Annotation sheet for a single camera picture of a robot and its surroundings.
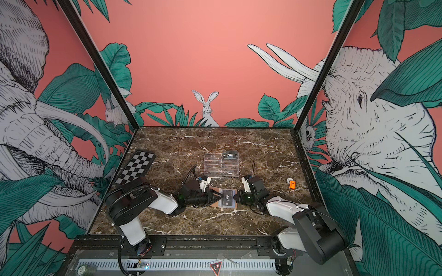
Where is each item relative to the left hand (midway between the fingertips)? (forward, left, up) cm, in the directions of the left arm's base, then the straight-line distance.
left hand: (224, 196), depth 84 cm
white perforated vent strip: (-25, +56, -6) cm, 62 cm away
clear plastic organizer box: (+21, +4, -6) cm, 22 cm away
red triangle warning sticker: (-28, +5, -4) cm, 29 cm away
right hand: (+2, -4, -3) cm, 5 cm away
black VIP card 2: (+23, -4, +4) cm, 23 cm away
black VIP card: (0, -1, -5) cm, 5 cm away
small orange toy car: (+7, -38, -4) cm, 38 cm away
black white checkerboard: (+19, +49, -2) cm, 53 cm away
